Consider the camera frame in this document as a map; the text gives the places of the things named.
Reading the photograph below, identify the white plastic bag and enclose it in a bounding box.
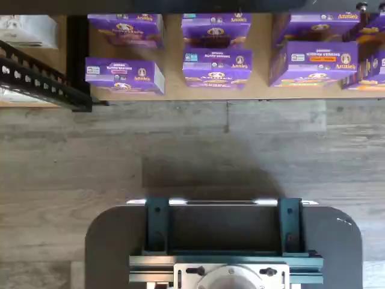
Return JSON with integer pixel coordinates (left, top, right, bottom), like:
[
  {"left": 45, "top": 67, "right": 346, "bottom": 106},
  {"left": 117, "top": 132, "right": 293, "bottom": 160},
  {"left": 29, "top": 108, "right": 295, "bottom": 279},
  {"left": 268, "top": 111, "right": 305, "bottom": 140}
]
[{"left": 0, "top": 14, "right": 58, "bottom": 49}]

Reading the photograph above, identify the purple Annie's box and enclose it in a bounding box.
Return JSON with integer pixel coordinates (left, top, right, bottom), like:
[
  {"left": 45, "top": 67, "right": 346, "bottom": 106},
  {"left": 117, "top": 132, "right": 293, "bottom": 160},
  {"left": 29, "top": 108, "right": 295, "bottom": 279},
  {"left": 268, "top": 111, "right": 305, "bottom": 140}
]
[
  {"left": 268, "top": 40, "right": 359, "bottom": 88},
  {"left": 85, "top": 57, "right": 165, "bottom": 96},
  {"left": 182, "top": 47, "right": 253, "bottom": 90},
  {"left": 87, "top": 13, "right": 165, "bottom": 51},
  {"left": 342, "top": 13, "right": 385, "bottom": 52},
  {"left": 181, "top": 13, "right": 252, "bottom": 49},
  {"left": 341, "top": 49, "right": 385, "bottom": 91},
  {"left": 275, "top": 11, "right": 362, "bottom": 43}
]

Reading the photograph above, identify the black metal shelving rack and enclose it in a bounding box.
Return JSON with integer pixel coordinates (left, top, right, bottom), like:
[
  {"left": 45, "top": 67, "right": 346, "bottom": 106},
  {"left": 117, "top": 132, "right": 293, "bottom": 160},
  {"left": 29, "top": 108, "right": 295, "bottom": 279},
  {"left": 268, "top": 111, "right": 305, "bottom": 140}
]
[{"left": 0, "top": 13, "right": 94, "bottom": 114}]

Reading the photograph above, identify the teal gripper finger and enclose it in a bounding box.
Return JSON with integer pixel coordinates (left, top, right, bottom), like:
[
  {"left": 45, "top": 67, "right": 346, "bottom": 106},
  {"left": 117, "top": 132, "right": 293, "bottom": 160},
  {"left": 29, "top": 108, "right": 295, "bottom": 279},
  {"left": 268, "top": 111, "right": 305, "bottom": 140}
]
[
  {"left": 277, "top": 197, "right": 308, "bottom": 258},
  {"left": 141, "top": 197, "right": 170, "bottom": 257}
]

